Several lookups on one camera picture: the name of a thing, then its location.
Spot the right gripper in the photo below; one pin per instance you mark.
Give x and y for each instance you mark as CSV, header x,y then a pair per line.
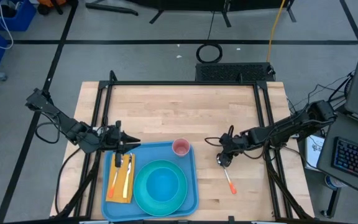
x,y
232,144

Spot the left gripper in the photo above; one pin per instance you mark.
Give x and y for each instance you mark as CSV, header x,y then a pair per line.
x,y
112,140

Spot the yellow cloth napkin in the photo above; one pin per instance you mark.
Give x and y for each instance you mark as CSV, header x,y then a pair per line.
x,y
120,189

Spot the pink cup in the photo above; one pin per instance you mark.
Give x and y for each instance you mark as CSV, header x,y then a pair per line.
x,y
181,147

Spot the green plate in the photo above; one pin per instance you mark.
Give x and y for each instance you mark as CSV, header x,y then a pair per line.
x,y
140,193

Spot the blue bowl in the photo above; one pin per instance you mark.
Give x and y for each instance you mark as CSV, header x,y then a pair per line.
x,y
162,186

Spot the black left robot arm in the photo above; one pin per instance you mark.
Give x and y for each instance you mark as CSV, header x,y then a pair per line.
x,y
70,127

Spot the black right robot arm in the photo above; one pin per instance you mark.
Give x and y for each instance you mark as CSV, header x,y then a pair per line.
x,y
291,126

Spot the blue plastic tray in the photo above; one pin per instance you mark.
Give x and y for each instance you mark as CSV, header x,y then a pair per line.
x,y
166,149

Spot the black perforated computer case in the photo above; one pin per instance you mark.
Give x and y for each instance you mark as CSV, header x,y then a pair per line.
x,y
228,72

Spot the white printed paper sheet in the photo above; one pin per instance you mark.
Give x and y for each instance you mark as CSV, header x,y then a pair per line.
x,y
314,152

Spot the blue and white tape roll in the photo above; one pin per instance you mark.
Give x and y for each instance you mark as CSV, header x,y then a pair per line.
x,y
331,183

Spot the backlit black keyboard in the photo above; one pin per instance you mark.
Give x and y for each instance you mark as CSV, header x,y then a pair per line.
x,y
356,160

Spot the black bar on floor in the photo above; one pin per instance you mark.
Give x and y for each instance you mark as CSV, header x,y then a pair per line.
x,y
110,8

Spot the orange and black tool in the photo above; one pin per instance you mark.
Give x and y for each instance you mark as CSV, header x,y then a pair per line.
x,y
50,2

